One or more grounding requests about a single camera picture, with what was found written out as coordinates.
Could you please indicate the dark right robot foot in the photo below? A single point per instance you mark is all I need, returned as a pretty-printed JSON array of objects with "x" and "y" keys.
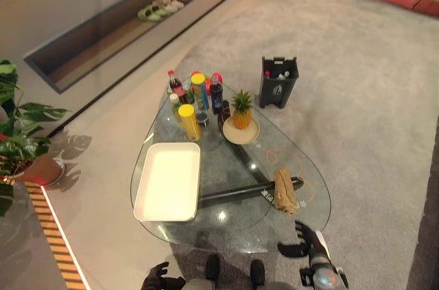
[{"x": 257, "y": 272}]

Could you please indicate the glass coffee table top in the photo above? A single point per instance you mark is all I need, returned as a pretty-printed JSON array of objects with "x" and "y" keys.
[{"x": 226, "y": 228}]

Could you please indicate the pineapple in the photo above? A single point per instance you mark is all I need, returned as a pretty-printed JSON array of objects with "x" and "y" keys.
[{"x": 242, "y": 115}]

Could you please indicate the wooden slatted cabinet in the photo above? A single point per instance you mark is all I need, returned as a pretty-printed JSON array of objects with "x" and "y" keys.
[{"x": 44, "y": 235}]

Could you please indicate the green chips tube yellow lid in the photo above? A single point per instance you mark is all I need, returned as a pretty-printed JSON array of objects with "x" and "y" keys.
[{"x": 199, "y": 93}]

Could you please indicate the grey carpet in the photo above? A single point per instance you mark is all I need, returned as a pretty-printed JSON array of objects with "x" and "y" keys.
[{"x": 360, "y": 115}]

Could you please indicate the dark left robot foot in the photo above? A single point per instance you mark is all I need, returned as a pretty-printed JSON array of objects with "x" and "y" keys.
[{"x": 212, "y": 266}]

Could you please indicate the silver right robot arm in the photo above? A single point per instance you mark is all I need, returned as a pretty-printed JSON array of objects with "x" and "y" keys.
[{"x": 324, "y": 274}]

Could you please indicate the beige slippers pair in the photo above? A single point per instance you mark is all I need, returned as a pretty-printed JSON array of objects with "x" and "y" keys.
[{"x": 169, "y": 2}]

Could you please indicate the green soda bottle white cap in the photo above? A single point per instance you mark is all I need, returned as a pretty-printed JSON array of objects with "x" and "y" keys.
[{"x": 176, "y": 108}]

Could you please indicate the green monstera plant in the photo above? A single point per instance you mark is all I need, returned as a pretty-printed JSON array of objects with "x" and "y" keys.
[{"x": 20, "y": 122}]

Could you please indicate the white rectangular tray basket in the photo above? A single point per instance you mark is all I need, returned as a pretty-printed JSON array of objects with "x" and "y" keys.
[{"x": 169, "y": 182}]

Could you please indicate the red-capped bottle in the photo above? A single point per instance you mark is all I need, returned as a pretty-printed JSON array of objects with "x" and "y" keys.
[{"x": 267, "y": 74}]

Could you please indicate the silver robot body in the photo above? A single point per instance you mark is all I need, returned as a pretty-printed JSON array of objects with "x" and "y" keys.
[{"x": 240, "y": 286}]

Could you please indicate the white crumpled trash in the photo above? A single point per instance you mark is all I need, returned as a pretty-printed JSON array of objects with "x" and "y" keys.
[{"x": 283, "y": 75}]

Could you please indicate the green slippers pair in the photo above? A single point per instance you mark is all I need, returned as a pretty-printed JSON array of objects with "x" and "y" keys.
[{"x": 151, "y": 14}]

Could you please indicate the dark robot foot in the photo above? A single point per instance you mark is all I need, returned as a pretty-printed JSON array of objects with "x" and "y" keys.
[
  {"x": 257, "y": 272},
  {"x": 212, "y": 266}
]

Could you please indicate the black trash bin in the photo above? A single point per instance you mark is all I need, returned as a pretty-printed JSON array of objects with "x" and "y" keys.
[{"x": 276, "y": 93}]

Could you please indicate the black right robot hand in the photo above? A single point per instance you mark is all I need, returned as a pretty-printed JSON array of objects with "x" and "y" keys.
[{"x": 317, "y": 247}]

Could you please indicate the beige round plate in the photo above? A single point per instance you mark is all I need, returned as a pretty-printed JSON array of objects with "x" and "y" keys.
[{"x": 233, "y": 135}]

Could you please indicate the dark soda bottle blue label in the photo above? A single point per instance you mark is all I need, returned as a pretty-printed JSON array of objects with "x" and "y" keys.
[{"x": 216, "y": 96}]

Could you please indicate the brown plant pot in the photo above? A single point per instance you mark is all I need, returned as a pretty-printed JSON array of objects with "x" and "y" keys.
[{"x": 41, "y": 170}]

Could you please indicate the cola bottle red cap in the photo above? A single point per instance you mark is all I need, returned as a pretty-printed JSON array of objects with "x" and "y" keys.
[{"x": 176, "y": 87}]

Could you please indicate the black table frame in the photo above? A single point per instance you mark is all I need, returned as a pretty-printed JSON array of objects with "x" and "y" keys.
[{"x": 236, "y": 193}]

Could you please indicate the brown folded cloth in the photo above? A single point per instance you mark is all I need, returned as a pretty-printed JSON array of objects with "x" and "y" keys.
[{"x": 284, "y": 190}]

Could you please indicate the small dark jar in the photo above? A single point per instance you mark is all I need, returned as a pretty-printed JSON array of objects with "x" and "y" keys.
[{"x": 202, "y": 119}]

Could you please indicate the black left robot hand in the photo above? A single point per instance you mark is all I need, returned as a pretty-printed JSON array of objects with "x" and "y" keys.
[{"x": 158, "y": 283}]

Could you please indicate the low wooden wall shelf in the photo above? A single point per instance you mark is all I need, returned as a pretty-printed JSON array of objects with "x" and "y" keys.
[{"x": 137, "y": 19}]

